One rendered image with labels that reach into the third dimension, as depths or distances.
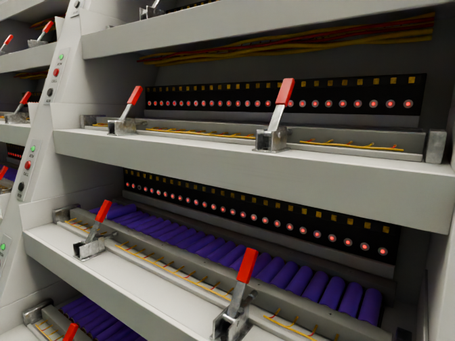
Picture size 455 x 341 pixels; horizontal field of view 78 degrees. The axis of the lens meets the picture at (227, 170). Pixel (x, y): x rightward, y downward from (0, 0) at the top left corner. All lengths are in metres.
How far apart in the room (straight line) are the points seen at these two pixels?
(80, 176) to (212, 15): 0.42
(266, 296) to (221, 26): 0.34
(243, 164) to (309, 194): 0.08
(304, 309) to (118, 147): 0.33
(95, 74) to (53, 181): 0.23
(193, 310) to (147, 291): 0.07
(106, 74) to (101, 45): 0.09
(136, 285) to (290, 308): 0.20
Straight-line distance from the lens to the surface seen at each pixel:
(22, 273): 0.68
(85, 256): 0.49
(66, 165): 0.65
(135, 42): 0.53
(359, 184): 0.26
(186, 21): 0.45
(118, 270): 0.45
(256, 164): 0.29
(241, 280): 0.31
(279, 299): 0.34
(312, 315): 0.33
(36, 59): 0.86
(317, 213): 0.41
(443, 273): 0.26
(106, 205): 0.48
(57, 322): 0.65
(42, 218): 0.65
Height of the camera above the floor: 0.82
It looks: 6 degrees up
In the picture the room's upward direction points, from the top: 13 degrees clockwise
